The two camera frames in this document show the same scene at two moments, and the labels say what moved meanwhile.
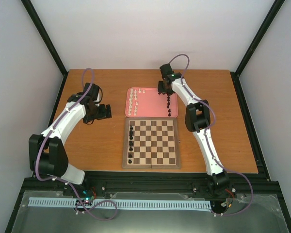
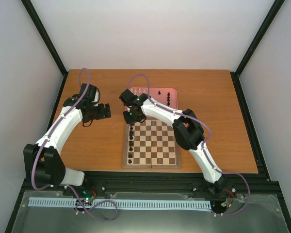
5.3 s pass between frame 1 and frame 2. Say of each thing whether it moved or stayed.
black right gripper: moved
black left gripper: stayed
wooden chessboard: stayed
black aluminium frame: stayed
